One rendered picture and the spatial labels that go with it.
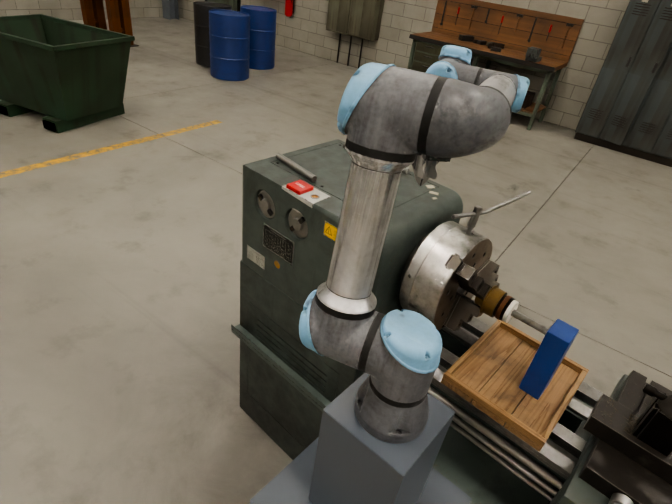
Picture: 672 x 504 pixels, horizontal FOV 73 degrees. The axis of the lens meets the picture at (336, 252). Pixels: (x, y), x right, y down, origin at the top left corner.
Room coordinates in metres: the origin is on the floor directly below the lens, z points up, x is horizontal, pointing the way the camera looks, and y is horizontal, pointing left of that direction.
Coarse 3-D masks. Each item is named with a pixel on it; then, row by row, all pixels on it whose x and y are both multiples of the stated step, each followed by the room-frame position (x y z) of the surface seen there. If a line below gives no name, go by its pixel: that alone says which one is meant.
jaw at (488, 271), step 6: (486, 264) 1.20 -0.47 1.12; (492, 264) 1.20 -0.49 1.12; (498, 264) 1.20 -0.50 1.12; (480, 270) 1.17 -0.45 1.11; (486, 270) 1.17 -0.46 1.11; (492, 270) 1.17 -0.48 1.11; (480, 276) 1.14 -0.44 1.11; (486, 276) 1.14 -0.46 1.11; (492, 276) 1.14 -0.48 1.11; (486, 282) 1.12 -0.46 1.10; (492, 282) 1.12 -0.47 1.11
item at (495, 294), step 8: (496, 288) 1.07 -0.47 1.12; (488, 296) 1.04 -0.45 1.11; (496, 296) 1.04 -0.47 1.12; (504, 296) 1.05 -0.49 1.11; (480, 304) 1.05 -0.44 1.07; (488, 304) 1.03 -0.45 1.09; (496, 304) 1.02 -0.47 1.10; (504, 304) 1.02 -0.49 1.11; (480, 312) 1.04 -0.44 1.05; (488, 312) 1.02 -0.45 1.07; (496, 312) 1.01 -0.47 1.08; (504, 312) 1.00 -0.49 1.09
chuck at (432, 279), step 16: (448, 240) 1.12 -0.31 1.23; (464, 240) 1.12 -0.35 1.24; (480, 240) 1.13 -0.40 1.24; (432, 256) 1.08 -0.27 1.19; (448, 256) 1.07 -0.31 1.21; (464, 256) 1.06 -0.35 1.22; (480, 256) 1.16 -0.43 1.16; (432, 272) 1.05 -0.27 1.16; (448, 272) 1.03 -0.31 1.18; (416, 288) 1.04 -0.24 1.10; (432, 288) 1.02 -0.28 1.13; (448, 288) 1.03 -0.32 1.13; (416, 304) 1.04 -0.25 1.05; (432, 304) 1.01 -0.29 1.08; (448, 304) 1.06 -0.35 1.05; (432, 320) 1.01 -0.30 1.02
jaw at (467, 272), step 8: (456, 256) 1.07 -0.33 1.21; (448, 264) 1.06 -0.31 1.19; (456, 264) 1.05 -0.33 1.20; (464, 264) 1.06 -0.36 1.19; (456, 272) 1.04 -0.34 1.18; (464, 272) 1.04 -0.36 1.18; (472, 272) 1.03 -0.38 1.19; (464, 280) 1.04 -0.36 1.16; (472, 280) 1.04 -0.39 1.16; (480, 280) 1.05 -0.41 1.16; (464, 288) 1.08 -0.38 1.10; (472, 288) 1.04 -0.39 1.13; (480, 288) 1.05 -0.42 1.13; (488, 288) 1.05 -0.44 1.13; (480, 296) 1.04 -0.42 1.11
